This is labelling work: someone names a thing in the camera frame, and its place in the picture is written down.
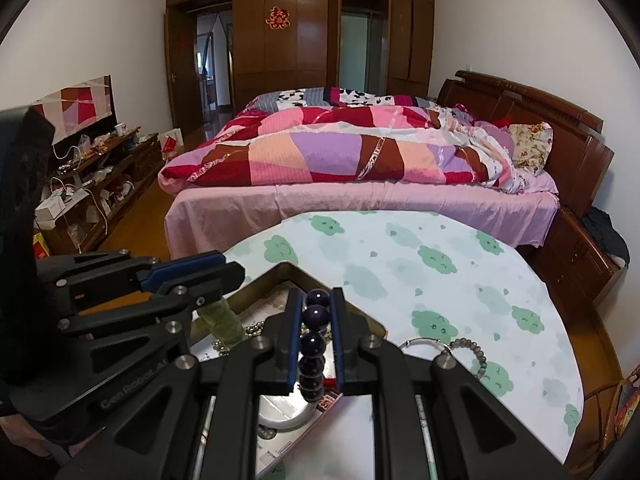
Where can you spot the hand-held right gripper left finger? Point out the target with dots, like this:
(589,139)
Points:
(295,340)

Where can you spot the red paper decoration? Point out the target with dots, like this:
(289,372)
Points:
(278,18)

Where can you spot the wooden television cabinet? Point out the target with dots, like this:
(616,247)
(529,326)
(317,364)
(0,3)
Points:
(135,170)

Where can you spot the brown wooden wardrobe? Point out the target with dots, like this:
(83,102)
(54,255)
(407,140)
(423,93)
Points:
(310,50)

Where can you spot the yellow red box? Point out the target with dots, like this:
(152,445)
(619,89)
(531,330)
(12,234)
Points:
(41,247)

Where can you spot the brown wooden headboard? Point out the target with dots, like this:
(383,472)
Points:
(550,105)

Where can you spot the white cardboard box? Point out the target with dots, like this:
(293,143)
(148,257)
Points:
(49,207)

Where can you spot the bed with pink sheet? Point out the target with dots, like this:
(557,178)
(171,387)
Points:
(300,210)

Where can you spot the dark clothes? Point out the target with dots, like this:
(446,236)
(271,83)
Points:
(605,235)

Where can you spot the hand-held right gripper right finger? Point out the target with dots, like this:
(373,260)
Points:
(340,340)

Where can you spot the floral pillow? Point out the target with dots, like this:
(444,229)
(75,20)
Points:
(532,147)

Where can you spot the flat screen television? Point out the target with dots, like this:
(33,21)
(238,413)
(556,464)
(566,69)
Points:
(75,107)

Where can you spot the colourful patterned cushion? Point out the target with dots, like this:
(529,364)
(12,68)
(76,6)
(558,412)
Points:
(627,415)

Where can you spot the green translucent bangle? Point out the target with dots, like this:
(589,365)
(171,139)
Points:
(222,325)

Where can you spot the black white patterned blanket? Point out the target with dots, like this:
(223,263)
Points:
(310,96)

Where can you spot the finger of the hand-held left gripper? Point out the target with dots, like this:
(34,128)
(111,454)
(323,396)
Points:
(180,267)
(215,280)

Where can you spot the pink pillow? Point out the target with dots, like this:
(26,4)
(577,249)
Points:
(492,137)

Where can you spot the metal tin box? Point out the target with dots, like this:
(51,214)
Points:
(350,300)

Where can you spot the printed paper sheet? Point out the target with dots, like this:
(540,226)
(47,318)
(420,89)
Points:
(345,435)

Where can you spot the white bangle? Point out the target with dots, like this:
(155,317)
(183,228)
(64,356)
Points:
(280,422)

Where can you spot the red white bag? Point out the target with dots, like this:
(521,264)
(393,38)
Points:
(171,144)

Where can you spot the rattan chair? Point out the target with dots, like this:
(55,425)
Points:
(600,410)

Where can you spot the brown wooden nightstand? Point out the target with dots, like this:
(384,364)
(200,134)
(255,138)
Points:
(570,260)

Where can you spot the silver bangle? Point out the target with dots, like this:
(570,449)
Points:
(420,341)

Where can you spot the round table with cloth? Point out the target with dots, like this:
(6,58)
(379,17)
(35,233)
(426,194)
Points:
(400,270)

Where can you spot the pink red patchwork quilt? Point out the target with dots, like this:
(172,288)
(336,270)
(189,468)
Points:
(325,160)

